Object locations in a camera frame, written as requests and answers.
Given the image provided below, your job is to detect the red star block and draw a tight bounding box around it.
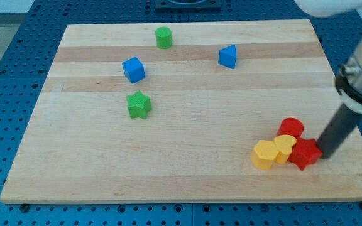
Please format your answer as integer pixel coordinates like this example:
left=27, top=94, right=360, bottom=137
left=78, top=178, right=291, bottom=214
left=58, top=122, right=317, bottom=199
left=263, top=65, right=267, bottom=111
left=288, top=138, right=323, bottom=171

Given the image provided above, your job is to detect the green star block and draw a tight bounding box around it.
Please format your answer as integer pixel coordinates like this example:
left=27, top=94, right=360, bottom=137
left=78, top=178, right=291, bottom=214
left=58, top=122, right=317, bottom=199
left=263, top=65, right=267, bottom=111
left=126, top=90, right=152, bottom=119

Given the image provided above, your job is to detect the yellow heart block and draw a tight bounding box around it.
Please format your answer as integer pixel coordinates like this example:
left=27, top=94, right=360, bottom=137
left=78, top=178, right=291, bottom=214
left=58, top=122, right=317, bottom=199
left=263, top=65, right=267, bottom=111
left=273, top=135, right=297, bottom=164

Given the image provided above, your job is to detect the wooden board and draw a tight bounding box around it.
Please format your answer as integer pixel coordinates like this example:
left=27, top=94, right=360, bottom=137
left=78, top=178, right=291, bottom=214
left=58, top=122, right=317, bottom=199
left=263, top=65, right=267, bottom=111
left=0, top=19, right=362, bottom=204

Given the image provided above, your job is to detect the blue cube block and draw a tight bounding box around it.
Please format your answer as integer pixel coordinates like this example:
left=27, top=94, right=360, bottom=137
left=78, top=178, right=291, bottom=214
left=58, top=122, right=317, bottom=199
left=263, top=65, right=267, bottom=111
left=122, top=57, right=146, bottom=83

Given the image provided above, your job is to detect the blue triangular prism block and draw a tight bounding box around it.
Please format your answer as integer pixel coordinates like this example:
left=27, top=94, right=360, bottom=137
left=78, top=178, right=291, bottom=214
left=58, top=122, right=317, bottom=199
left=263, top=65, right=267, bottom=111
left=218, top=45, right=238, bottom=69

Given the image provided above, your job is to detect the green cylinder block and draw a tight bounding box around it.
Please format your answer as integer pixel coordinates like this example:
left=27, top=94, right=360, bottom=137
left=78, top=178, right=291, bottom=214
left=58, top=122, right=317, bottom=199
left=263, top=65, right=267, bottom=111
left=155, top=26, right=172, bottom=49

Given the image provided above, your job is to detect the yellow hexagon block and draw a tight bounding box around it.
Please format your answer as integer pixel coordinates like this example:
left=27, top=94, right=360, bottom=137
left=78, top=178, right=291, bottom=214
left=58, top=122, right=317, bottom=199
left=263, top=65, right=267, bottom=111
left=251, top=140, right=278, bottom=170

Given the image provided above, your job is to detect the red cylinder block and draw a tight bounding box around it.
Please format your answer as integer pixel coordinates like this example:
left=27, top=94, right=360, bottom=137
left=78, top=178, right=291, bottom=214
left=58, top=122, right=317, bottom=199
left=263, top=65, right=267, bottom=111
left=277, top=117, right=304, bottom=137

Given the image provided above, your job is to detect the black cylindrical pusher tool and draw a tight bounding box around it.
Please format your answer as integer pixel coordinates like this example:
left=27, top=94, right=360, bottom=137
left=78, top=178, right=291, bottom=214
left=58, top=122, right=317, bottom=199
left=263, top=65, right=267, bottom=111
left=316, top=104, right=362, bottom=159

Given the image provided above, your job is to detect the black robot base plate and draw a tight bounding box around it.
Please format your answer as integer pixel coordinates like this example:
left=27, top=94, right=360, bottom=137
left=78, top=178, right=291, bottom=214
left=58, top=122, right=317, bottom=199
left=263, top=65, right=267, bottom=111
left=155, top=0, right=222, bottom=9

